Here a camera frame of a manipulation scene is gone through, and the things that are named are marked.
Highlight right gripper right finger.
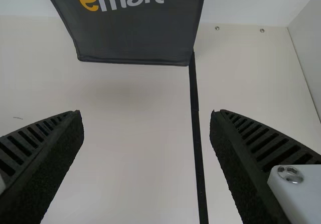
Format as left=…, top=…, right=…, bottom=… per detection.
left=209, top=108, right=321, bottom=224

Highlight black strip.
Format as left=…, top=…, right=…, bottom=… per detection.
left=188, top=50, right=210, bottom=224

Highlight dark grey bag with straps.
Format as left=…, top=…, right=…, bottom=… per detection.
left=40, top=0, right=209, bottom=68

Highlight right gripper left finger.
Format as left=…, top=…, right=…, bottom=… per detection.
left=0, top=109, right=85, bottom=224

